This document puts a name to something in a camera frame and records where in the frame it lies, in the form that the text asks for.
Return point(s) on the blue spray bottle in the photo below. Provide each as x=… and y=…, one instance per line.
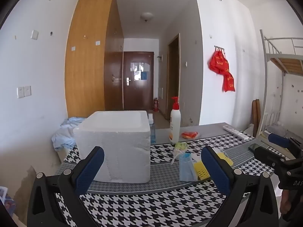
x=152, y=132

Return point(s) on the metal wall hook rack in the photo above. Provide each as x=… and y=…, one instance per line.
x=219, y=47

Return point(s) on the printed paper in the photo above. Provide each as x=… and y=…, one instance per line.
x=6, y=201

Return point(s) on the white metal bunk bed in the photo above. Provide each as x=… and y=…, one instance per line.
x=284, y=61

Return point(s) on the wooden wardrobe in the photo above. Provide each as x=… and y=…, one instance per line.
x=87, y=75

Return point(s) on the white wall socket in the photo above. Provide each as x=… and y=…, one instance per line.
x=20, y=92

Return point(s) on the grey bedding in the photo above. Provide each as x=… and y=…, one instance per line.
x=275, y=128

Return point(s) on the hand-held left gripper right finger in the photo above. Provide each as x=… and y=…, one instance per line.
x=217, y=170

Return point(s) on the wooden slat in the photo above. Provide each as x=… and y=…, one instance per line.
x=253, y=115
x=258, y=113

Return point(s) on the red fire extinguisher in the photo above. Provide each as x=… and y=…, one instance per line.
x=155, y=105

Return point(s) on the white remote control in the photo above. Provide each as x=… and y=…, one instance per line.
x=235, y=131

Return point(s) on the houndstooth cloth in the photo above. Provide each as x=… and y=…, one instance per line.
x=165, y=205

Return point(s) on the orange snack packet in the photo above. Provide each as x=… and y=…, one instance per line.
x=189, y=135

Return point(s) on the blue face mask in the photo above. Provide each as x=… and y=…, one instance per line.
x=187, y=167

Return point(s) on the green tissue packet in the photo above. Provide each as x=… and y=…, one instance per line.
x=181, y=146

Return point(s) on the white wall switch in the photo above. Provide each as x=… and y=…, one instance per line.
x=27, y=91

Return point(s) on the person's right hand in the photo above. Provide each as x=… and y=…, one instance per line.
x=286, y=203

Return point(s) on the light blue bedsheet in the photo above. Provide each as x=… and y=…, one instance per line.
x=66, y=132

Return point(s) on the blue door notice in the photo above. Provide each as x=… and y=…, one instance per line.
x=143, y=75

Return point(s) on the white lotion bottle red pump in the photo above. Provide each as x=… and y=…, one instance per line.
x=175, y=123

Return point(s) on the red plastic bag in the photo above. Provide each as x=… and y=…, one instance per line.
x=229, y=82
x=217, y=62

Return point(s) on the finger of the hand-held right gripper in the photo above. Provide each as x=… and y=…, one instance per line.
x=265, y=153
x=279, y=140

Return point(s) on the ceiling lamp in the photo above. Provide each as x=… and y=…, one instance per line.
x=146, y=16

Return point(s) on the white foam box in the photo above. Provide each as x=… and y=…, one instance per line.
x=113, y=146

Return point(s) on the brown entrance door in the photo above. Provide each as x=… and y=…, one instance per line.
x=138, y=94

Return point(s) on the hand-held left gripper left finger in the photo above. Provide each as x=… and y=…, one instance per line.
x=88, y=170

